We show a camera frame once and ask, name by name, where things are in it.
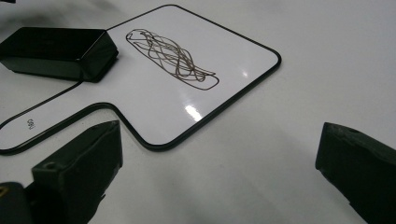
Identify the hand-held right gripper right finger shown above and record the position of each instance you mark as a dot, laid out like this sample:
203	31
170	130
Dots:
361	168

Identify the white handheld whiteboard black rim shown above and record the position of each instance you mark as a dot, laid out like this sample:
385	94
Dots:
236	65

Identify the black whiteboard eraser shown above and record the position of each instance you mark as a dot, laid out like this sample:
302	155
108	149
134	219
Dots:
53	49

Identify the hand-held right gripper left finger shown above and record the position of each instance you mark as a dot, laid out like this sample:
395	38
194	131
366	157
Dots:
77	168

